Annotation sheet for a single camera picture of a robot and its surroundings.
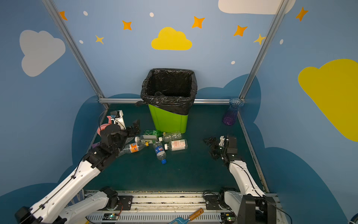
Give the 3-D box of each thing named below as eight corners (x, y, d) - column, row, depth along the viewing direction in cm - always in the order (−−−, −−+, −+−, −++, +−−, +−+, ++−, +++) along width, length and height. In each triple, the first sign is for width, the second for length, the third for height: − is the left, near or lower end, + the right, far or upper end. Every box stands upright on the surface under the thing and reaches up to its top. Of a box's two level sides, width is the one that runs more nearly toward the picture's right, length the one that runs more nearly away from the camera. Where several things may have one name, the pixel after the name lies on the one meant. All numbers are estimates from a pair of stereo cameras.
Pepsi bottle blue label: (159, 166, 87) (159, 164, 85) (152, 145, 97) (152, 143, 95) (169, 162, 89) (168, 160, 87) (161, 142, 99) (161, 139, 96)
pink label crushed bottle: (164, 152, 95) (164, 149, 92) (164, 144, 99) (163, 141, 96) (187, 149, 97) (188, 146, 94) (186, 142, 101) (186, 139, 97)
